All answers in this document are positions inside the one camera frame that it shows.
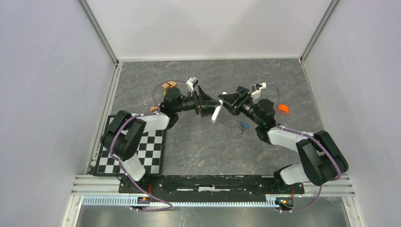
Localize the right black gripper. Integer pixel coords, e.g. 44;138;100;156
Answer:
218;87;262;126

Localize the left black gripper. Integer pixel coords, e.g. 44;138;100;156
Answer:
174;85;221;117

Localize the white remote control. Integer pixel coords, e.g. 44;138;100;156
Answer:
211;98;224;123

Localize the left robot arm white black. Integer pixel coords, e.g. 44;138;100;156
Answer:
101;86;221;193

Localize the tan wooden block pair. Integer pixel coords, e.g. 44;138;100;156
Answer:
161;81;177;90

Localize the orange tape roll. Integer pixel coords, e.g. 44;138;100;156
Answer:
278;104;289;115

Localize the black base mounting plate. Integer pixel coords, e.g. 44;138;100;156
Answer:
119;175;305;202

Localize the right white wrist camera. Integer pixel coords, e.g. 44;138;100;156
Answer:
251;82;267;100

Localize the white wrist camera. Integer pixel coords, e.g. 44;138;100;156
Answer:
186;77;198;92
251;82;267;100

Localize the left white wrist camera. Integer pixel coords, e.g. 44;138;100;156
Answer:
186;77;198;92

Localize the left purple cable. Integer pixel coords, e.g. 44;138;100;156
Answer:
108;79;189;179

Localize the aluminium slotted cable duct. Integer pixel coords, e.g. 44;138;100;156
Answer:
82;195;283;208

